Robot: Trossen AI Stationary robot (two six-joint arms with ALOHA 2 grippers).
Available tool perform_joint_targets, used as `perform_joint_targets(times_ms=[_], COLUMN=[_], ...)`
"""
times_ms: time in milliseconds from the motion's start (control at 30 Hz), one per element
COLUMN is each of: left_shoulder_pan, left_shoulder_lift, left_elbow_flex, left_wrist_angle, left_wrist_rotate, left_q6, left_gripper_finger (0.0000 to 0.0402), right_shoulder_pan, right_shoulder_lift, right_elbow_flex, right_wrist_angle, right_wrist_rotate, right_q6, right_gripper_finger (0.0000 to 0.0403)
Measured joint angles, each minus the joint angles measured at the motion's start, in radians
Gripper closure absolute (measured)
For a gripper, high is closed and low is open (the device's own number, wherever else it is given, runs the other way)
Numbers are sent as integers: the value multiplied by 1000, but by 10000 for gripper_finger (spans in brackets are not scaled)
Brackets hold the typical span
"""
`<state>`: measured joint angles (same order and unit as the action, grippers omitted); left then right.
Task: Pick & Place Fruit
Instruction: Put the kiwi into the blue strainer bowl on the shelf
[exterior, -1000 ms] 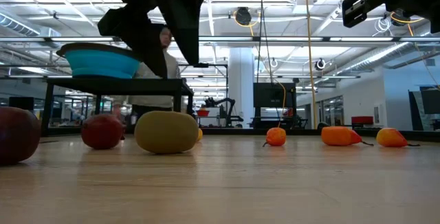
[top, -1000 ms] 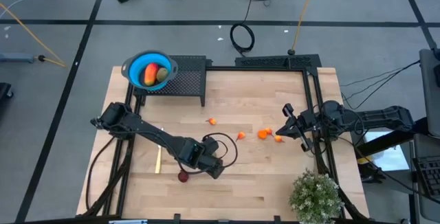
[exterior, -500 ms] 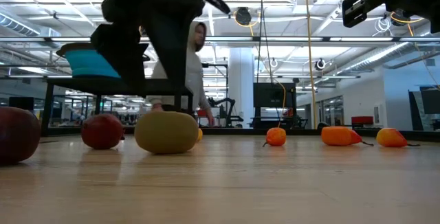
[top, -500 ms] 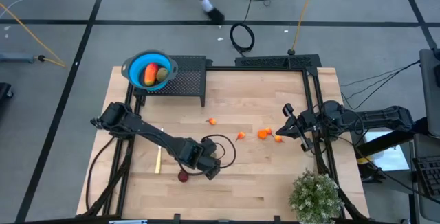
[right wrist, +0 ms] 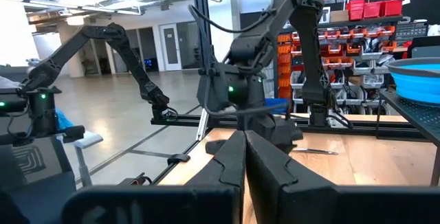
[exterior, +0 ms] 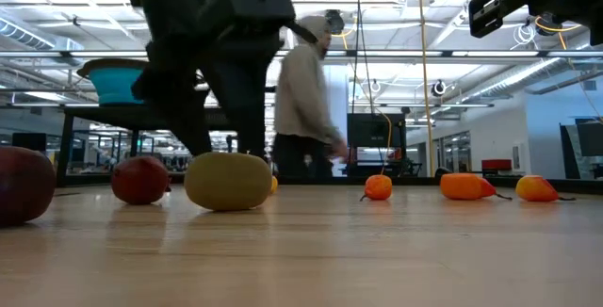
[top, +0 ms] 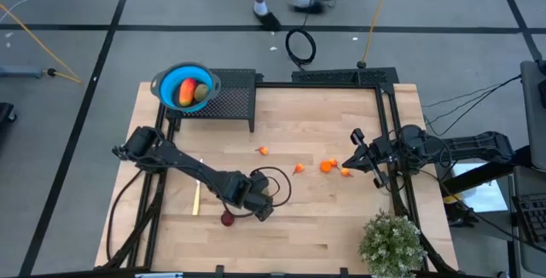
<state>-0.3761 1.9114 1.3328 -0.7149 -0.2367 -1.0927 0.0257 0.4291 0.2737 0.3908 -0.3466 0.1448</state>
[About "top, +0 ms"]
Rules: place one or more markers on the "grey open laptop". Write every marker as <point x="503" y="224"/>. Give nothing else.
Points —
<point x="533" y="218"/>

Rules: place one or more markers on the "white paper sheet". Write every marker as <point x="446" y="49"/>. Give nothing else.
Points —
<point x="486" y="199"/>

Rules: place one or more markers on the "small orange pepper middle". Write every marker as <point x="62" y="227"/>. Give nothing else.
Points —
<point x="299" y="168"/>

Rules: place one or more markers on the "blue grey collapsible colander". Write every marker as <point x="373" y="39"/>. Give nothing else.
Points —
<point x="170" y="86"/>

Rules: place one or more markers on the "red orange mango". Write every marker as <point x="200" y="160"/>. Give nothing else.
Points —
<point x="187" y="92"/>

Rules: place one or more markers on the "brown green kiwi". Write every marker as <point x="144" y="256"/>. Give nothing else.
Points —
<point x="201" y="92"/>

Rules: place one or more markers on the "black chair base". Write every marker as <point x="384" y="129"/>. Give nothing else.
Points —
<point x="5" y="114"/>

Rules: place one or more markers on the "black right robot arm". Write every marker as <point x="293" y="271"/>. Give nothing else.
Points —
<point x="469" y="146"/>

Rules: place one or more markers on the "black metal table frame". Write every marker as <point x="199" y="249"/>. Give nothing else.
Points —
<point x="315" y="85"/>

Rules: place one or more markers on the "small round orange fruit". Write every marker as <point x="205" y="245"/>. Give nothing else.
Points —
<point x="325" y="167"/>

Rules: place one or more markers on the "black table edge clamp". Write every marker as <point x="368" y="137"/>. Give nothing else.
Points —
<point x="343" y="270"/>
<point x="219" y="270"/>

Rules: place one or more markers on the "black perforated metal shelf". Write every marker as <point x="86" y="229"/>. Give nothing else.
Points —
<point x="234" y="99"/>
<point x="341" y="76"/>

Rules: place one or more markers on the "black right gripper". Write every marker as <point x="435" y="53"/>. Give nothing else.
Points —
<point x="381" y="152"/>

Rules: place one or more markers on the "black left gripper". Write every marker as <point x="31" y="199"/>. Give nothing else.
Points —
<point x="258" y="197"/>

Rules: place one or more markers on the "green white potted plant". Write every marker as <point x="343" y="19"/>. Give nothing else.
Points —
<point x="392" y="244"/>

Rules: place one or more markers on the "grey metal stand foot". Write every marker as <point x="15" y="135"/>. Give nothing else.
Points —
<point x="21" y="71"/>

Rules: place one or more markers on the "dark red pomegranate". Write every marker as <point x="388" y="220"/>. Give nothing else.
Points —
<point x="227" y="220"/>

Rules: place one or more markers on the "small orange pepper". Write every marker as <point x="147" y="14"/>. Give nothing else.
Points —
<point x="264" y="151"/>
<point x="299" y="168"/>

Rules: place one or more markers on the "small orange pepper left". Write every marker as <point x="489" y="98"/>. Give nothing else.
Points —
<point x="264" y="151"/>

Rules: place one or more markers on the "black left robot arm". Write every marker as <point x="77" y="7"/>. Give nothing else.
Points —
<point x="192" y="167"/>

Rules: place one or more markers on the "small orange yellow pear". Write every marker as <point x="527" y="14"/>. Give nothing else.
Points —
<point x="333" y="163"/>
<point x="345" y="172"/>

